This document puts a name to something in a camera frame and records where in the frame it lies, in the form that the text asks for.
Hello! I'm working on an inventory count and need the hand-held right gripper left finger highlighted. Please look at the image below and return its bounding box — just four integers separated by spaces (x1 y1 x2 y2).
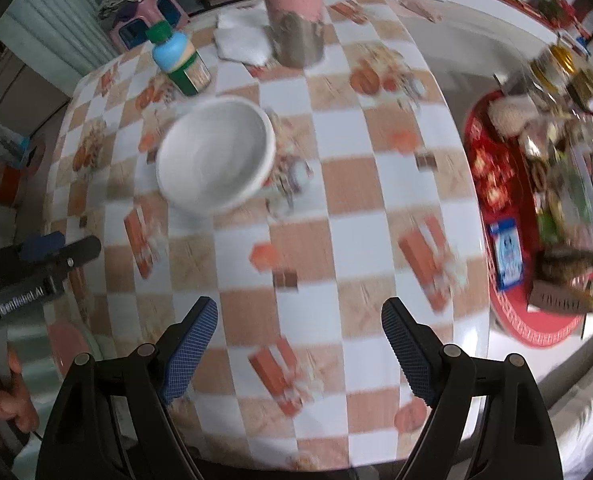
35 296 218 480

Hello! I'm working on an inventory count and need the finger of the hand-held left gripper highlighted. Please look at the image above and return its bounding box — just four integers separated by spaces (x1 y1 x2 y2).
51 235 102 274
19 231 66 261

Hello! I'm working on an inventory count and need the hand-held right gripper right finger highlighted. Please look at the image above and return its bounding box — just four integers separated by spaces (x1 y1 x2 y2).
381 297 562 480

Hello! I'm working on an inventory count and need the pink plastic plate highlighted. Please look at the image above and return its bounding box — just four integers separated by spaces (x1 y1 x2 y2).
46 320 93 367

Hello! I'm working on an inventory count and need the orange bucket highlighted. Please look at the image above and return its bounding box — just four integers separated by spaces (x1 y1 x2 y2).
0 159 26 206

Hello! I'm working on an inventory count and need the checkered printed tablecloth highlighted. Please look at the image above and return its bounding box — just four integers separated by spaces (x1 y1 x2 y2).
41 0 492 471

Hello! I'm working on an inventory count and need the blue snack packet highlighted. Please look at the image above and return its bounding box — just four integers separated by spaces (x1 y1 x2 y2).
489 217 527 291

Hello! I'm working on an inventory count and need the grey side cabinet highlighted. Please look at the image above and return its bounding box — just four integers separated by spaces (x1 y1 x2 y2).
0 50 73 137

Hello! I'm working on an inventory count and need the brown paper box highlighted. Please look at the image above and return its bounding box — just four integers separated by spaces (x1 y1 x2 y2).
527 280 593 317

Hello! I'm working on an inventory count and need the red round tray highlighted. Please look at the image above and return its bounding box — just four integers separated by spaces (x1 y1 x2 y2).
464 89 593 348

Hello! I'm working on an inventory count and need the blue bottle with green cap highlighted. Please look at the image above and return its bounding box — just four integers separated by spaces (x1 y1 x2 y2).
145 21 212 97

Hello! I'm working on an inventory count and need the pale ribbed curtain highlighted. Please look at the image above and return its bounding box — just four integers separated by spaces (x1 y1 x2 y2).
6 0 120 78

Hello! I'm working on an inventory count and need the pile of snack packets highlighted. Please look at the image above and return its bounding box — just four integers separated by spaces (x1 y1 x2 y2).
487 95 593 281

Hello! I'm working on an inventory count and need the pink plastic stool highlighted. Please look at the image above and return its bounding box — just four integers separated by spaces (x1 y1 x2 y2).
109 0 192 53

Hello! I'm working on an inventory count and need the gold lidded jar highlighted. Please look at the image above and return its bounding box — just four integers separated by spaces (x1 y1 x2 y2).
529 45 577 92
567 67 593 112

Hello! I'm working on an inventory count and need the pink and steel thermos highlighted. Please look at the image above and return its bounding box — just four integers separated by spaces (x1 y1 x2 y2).
256 0 327 68

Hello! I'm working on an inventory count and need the red flower decoration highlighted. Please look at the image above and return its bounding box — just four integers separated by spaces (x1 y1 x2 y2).
531 0 576 26

